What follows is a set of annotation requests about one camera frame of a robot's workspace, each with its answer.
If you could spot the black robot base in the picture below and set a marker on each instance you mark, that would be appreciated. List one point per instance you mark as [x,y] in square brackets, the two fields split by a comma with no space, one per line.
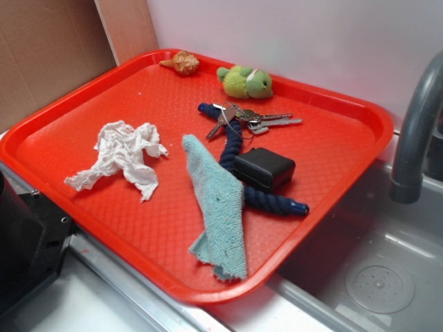
[34,236]

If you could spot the crumpled white paper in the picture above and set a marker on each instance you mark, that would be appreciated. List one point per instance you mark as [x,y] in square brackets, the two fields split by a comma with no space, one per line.
[121,148]

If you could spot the red plastic tray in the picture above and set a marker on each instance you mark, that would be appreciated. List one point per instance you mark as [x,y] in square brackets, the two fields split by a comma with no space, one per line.
[338,139]

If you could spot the light blue towel cloth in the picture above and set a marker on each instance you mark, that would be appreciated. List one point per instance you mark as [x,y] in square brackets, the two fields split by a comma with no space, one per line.
[221,199]

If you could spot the black rectangular box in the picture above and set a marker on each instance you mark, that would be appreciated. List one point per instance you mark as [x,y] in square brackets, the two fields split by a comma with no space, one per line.
[263,169]

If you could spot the silver key bunch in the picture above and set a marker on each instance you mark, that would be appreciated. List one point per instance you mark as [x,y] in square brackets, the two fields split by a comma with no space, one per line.
[255,122]

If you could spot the green plush bird toy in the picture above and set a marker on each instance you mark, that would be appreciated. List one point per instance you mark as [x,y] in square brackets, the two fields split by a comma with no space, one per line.
[245,82]

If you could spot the brown seashell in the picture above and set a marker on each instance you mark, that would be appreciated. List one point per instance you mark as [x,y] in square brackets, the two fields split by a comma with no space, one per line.
[183,62]

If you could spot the grey plastic sink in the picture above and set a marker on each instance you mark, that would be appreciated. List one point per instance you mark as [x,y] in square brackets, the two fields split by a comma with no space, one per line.
[371,264]

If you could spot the grey faucet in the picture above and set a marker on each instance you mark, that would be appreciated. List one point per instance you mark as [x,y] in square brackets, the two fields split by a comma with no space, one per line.
[419,148]

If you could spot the brown cardboard panel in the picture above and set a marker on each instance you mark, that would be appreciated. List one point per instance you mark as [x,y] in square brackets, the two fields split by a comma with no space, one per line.
[48,49]

